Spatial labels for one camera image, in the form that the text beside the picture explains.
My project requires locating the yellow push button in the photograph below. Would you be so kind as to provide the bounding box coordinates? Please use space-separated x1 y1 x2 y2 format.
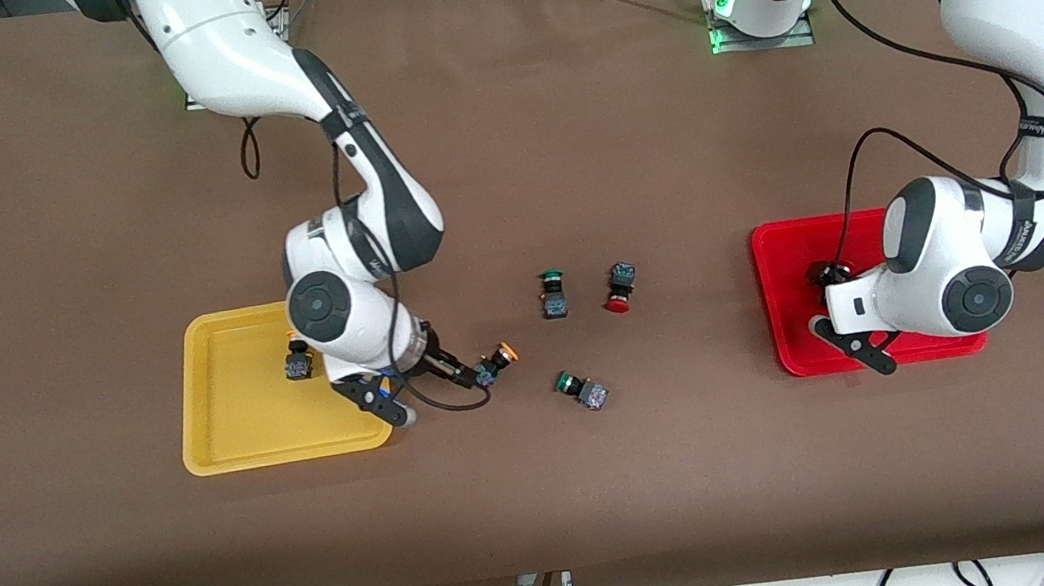
470 339 524 390
279 328 317 384

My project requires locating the red plastic tray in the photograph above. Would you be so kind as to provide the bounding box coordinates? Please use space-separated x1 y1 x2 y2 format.
748 195 991 383

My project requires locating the green push button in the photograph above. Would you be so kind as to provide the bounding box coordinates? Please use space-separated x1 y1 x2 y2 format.
552 365 612 417
536 268 573 321

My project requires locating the yellow plastic tray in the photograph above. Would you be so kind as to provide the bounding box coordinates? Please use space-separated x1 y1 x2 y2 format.
164 290 398 479

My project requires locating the red mushroom push button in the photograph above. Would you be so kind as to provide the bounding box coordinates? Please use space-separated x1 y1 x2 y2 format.
598 260 642 316

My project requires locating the brown table cover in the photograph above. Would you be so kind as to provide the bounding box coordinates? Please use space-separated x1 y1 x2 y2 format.
0 0 1044 586

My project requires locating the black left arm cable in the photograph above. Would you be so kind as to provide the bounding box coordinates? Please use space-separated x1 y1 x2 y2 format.
796 0 1044 278

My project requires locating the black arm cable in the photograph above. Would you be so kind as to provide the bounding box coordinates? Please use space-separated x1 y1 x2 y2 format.
234 88 496 437
796 0 1044 278

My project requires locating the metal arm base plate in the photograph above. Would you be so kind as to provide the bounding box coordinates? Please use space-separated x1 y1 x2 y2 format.
701 0 819 59

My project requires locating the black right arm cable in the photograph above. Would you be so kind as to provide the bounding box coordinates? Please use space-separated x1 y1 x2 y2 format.
234 88 496 437

